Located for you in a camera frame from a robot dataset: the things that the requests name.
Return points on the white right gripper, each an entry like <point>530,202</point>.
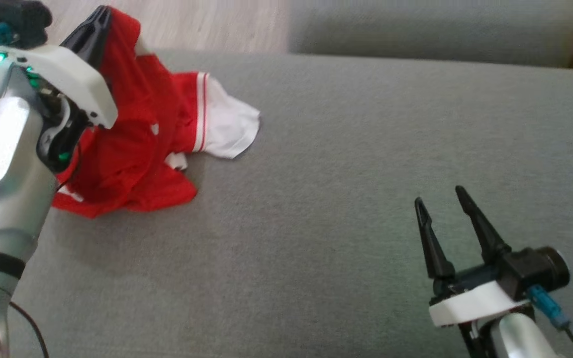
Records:
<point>475,301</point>

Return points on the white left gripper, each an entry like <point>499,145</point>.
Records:
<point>67,74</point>

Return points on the red and white basketball jersey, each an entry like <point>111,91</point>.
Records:
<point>132,149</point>

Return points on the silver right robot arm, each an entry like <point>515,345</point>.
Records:
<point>515,335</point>

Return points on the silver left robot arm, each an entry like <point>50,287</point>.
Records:
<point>3,174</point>

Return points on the long grey sofa seat cushion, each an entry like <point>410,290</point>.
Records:
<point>430,30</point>

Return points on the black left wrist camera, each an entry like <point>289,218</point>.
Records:
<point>18,20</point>

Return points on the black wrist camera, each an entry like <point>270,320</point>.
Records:
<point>535,268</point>
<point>18,20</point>

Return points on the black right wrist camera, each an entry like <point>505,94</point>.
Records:
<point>535,268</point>

